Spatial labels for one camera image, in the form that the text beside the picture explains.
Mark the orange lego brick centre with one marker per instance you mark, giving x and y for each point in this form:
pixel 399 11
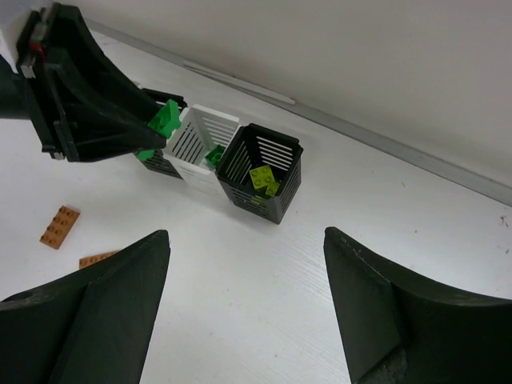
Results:
pixel 90 260

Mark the lime lego brick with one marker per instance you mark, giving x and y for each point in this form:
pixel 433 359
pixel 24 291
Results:
pixel 272 189
pixel 261 176

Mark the white slotted bin centre right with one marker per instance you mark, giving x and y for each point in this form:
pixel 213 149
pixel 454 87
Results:
pixel 202 129

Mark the orange flat lego plate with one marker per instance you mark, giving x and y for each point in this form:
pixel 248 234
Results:
pixel 59 227

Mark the black slotted bin far right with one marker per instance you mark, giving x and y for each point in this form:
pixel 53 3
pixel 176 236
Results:
pixel 254 146

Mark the black slotted bin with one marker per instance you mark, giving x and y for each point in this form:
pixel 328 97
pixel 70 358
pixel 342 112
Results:
pixel 254 146
pixel 153 159

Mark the dark green lego plate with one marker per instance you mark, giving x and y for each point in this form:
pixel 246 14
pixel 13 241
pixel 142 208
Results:
pixel 167 119

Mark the dark green lego brick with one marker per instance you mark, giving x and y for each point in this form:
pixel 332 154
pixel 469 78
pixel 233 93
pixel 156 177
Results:
pixel 214 156

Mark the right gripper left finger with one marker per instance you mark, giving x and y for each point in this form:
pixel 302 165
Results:
pixel 91 326

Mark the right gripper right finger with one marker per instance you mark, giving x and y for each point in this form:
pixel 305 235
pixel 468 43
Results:
pixel 398 326

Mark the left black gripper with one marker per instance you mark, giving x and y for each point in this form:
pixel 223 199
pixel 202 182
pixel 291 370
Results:
pixel 81 66

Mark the black slotted bin centre left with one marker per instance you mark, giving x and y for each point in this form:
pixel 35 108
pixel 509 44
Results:
pixel 153 159

